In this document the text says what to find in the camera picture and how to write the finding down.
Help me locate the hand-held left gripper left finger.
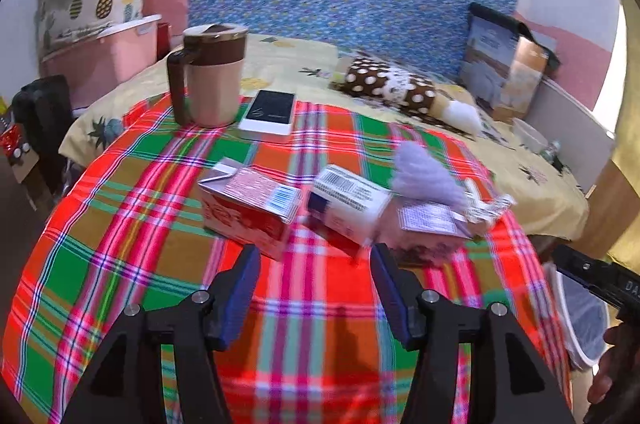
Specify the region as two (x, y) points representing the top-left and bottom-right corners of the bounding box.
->
(62, 244), (262, 424)

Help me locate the white trash bin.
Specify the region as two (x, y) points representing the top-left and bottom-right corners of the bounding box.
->
(542, 260), (612, 372)

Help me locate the brown polka dot pillow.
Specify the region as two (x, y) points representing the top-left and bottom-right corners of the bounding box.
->
(336, 56), (483, 137)

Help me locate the beige mug brown lid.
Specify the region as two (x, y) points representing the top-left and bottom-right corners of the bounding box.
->
(166, 23), (249, 128)

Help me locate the plaid cloth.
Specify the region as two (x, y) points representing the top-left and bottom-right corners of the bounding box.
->
(0, 93), (573, 424)

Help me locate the beige bedding box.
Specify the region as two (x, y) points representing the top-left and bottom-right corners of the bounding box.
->
(492, 35), (557, 122)

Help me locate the dark blue bedding box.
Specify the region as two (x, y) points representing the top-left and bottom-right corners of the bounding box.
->
(460, 3), (521, 110)

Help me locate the wooden board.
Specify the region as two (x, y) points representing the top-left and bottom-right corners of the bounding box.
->
(580, 159), (626, 247)

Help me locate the person's right hand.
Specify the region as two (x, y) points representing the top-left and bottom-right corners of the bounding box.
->
(587, 324), (627, 409)

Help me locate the black chair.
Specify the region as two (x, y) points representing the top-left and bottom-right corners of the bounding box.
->
(11, 75), (75, 205)

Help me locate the yellow green curtain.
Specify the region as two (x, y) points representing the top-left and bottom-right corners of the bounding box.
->
(607, 144), (640, 265)

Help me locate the pink storage box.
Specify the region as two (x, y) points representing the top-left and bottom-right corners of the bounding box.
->
(40, 15), (163, 107)

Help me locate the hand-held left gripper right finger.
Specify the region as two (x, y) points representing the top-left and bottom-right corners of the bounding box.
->
(370, 243), (576, 424)

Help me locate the white box with phone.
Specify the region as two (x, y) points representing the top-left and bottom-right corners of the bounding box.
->
(237, 90), (297, 136)

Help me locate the red patterned box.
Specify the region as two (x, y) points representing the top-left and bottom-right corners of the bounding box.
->
(0, 119), (41, 200)

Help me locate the yellow bed sheet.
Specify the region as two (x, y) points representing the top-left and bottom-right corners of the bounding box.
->
(59, 31), (591, 250)

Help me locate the lavender foam net sleeve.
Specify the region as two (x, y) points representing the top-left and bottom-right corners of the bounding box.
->
(390, 141), (472, 211)

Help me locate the red drink carton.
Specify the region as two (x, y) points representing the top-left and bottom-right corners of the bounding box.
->
(197, 156), (303, 261)

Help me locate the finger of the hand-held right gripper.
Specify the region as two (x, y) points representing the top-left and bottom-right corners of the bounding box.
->
(552, 244), (608, 300)

